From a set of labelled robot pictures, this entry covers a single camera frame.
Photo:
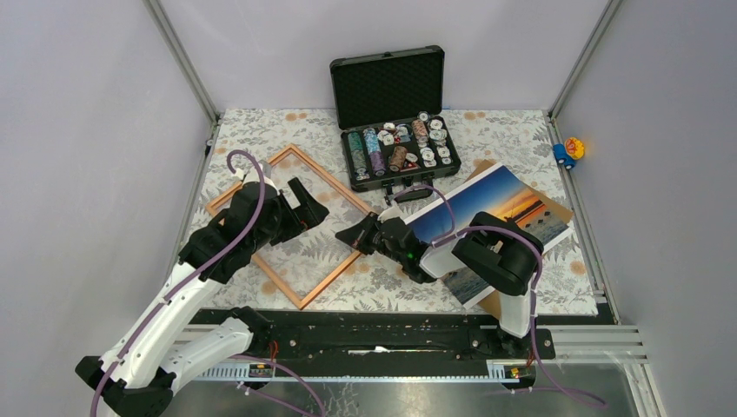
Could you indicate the blue yellow toy car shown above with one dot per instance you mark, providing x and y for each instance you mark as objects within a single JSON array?
[{"x": 569, "y": 152}]

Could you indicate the brown poker chip stack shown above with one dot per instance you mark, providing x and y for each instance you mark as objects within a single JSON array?
[{"x": 397, "y": 159}]

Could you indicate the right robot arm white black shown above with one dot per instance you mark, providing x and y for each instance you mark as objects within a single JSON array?
[{"x": 501, "y": 254}]

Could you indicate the pink poker chip stack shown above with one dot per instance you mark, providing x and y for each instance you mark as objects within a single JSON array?
[{"x": 420, "y": 131}]

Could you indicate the green poker chip stack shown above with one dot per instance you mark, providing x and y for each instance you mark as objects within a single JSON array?
[{"x": 357, "y": 155}]

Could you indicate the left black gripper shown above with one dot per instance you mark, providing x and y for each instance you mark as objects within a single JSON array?
[{"x": 309, "y": 213}]

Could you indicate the blue poker chip stack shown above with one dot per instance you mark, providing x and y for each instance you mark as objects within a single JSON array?
[{"x": 372, "y": 142}]

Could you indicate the black poker chip case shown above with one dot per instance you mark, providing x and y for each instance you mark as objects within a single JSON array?
[{"x": 387, "y": 92}]

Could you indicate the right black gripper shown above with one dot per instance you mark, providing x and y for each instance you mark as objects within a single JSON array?
[{"x": 358, "y": 235}]

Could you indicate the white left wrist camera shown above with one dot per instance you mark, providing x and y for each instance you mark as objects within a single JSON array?
[{"x": 255, "y": 176}]

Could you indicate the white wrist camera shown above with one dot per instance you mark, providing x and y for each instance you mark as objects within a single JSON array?
[
  {"x": 389, "y": 213},
  {"x": 255, "y": 176}
]

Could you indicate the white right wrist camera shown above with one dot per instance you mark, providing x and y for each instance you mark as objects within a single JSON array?
[{"x": 389, "y": 213}]

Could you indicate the sunset landscape photo print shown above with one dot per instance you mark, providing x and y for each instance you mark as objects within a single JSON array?
[{"x": 436, "y": 219}]

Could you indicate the orange wooden picture frame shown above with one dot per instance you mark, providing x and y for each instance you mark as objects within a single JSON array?
[{"x": 304, "y": 267}]

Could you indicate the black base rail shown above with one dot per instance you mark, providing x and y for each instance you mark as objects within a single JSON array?
[{"x": 392, "y": 345}]

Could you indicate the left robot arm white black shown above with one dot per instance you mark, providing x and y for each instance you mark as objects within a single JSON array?
[{"x": 141, "y": 374}]

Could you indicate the purple poker chip stack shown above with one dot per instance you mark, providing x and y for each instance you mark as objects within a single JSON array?
[{"x": 377, "y": 163}]

